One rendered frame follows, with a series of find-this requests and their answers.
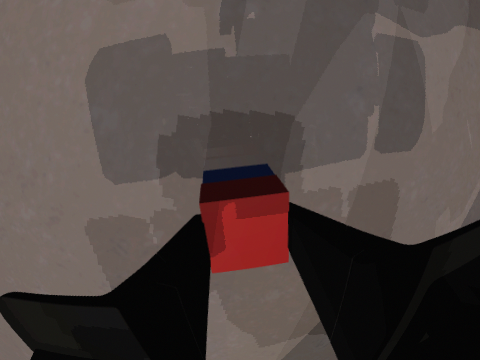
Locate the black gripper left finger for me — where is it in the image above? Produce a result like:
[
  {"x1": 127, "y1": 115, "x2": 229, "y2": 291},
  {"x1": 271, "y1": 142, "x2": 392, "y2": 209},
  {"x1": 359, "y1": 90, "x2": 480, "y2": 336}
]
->
[{"x1": 0, "y1": 215, "x2": 211, "y2": 360}]

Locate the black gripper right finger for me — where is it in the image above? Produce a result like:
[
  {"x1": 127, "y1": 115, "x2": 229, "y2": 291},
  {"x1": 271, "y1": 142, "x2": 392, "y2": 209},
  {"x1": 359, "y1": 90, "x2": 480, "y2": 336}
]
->
[{"x1": 288, "y1": 203, "x2": 480, "y2": 360}]

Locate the red block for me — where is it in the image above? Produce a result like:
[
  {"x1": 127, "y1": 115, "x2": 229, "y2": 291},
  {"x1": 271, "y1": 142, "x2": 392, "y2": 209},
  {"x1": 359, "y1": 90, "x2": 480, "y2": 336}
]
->
[{"x1": 199, "y1": 175, "x2": 289, "y2": 273}]

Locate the blue block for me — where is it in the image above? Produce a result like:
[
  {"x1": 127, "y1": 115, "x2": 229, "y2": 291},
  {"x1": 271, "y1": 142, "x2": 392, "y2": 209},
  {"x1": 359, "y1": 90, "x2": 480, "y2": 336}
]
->
[{"x1": 203, "y1": 164, "x2": 275, "y2": 184}]

